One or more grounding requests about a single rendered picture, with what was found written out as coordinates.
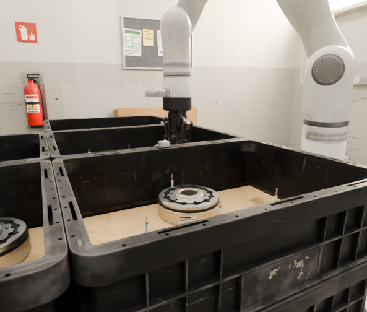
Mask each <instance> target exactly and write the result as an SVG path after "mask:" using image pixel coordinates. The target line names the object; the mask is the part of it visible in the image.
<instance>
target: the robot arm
mask: <svg viewBox="0 0 367 312"><path fill-rule="evenodd" d="M207 1H208V0H179V1H178V3H177V5H176V6H172V7H169V8H168V9H167V10H166V11H165V12H164V13H163V15H162V18H161V21H160V34H161V41H162V49H163V76H164V77H163V86H162V89H146V90H145V96H146V97H163V109H164V110H165V111H168V117H164V118H163V121H164V126H165V135H166V138H168V141H169V142H170V145H172V144H184V143H190V140H191V133H192V126H193V122H192V121H188V117H187V114H186V112H187V111H189V110H191V108H192V84H191V77H190V76H191V57H190V54H189V37H190V36H191V34H192V32H193V31H194V29H195V27H196V25H197V22H198V20H199V18H200V16H201V14H202V11H203V8H204V6H205V5H206V3H207ZM276 1H277V3H278V5H279V7H280V8H281V10H282V12H283V13H284V15H285V17H286V18H287V19H288V21H289V23H291V25H292V27H293V28H294V29H295V31H296V32H297V34H298V35H299V37H300V39H301V41H302V44H303V46H304V49H305V52H306V55H307V57H308V62H307V63H306V67H305V70H304V79H303V99H302V111H303V127H302V136H301V150H303V151H307V152H311V153H314V154H319V155H324V156H327V157H332V158H337V159H341V160H345V161H347V160H348V158H347V156H345V151H346V146H347V136H348V127H349V123H350V114H351V101H352V92H353V83H354V78H355V75H356V72H357V69H358V62H357V60H356V57H355V55H354V54H353V52H352V51H351V49H350V47H349V46H348V44H347V42H346V41H345V39H344V37H343V35H342V34H341V32H340V30H339V28H338V26H337V24H336V22H335V19H334V16H333V14H332V10H331V7H330V3H329V0H276ZM179 136H180V139H179ZM186 136H187V138H186Z"/></svg>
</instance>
